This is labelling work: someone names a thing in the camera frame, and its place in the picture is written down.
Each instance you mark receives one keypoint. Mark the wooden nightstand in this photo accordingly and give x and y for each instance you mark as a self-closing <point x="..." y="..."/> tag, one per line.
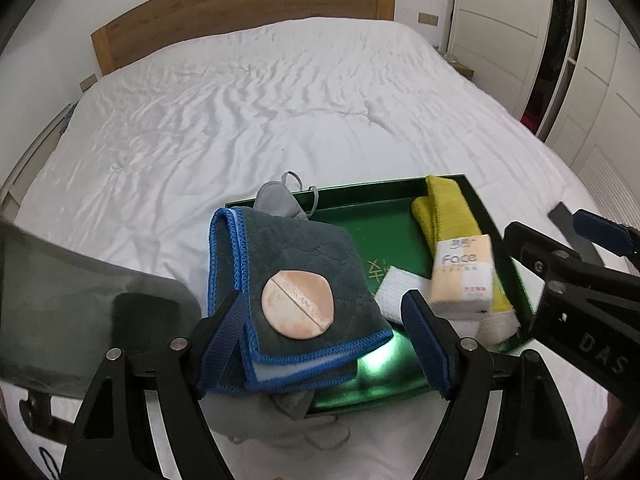
<point x="462" y="69"/>

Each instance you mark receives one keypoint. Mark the beige round powder puff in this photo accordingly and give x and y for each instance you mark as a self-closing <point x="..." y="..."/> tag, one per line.
<point x="295" y="305"/>

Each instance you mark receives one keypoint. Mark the wall socket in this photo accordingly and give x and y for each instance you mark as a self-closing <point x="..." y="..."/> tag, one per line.
<point x="428" y="18"/>
<point x="88" y="82"/>

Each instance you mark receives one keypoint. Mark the black flat strip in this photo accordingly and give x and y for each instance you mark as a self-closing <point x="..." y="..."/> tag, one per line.
<point x="565" y="220"/>

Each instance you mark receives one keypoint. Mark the wooden headboard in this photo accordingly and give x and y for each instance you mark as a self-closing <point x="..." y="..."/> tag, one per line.
<point x="225" y="5"/>

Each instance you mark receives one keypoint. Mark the green tray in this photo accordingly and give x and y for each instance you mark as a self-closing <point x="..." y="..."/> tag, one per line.
<point x="380" y="230"/>

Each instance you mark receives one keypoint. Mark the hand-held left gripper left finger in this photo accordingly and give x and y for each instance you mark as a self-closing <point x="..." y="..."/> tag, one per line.
<point x="225" y="330"/>

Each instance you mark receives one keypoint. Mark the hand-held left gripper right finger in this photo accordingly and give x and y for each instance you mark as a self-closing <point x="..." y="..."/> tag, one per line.
<point x="425" y="340"/>

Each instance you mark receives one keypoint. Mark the yellow cloth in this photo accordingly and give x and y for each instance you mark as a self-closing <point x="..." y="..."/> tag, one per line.
<point x="445" y="215"/>

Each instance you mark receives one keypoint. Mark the white bed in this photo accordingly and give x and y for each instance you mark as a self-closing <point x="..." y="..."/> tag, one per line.
<point x="250" y="110"/>

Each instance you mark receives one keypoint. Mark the grey face mask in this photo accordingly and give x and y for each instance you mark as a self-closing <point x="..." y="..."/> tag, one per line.
<point x="275" y="200"/>
<point x="290" y="407"/>

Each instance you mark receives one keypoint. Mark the beige tissue packet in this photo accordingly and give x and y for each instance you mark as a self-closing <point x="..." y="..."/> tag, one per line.
<point x="460" y="280"/>

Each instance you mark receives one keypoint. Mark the grey towel with blue edge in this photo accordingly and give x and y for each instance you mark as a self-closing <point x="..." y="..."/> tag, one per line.
<point x="300" y="255"/>

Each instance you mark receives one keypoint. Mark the white wardrobe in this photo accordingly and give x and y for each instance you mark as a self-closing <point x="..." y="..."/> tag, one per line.
<point x="500" y="5"/>

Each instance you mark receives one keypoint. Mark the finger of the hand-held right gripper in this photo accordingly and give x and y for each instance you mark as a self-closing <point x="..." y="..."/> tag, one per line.
<point x="525" y="245"/>
<point x="600" y="227"/>

